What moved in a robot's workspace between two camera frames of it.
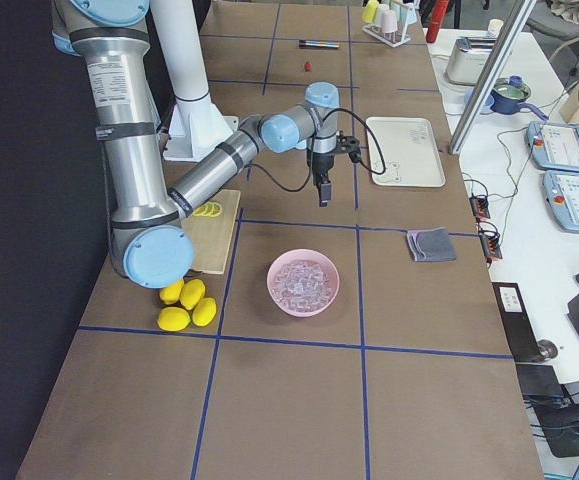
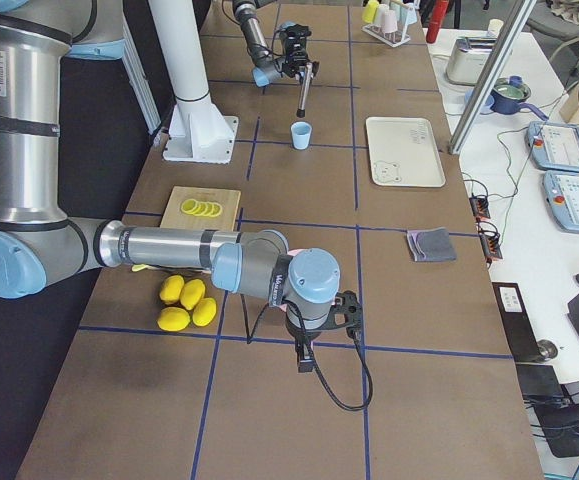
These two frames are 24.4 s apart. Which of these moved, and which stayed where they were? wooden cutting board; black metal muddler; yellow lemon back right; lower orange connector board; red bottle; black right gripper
Moved: black metal muddler; black right gripper
Stayed: red bottle; wooden cutting board; yellow lemon back right; lower orange connector board
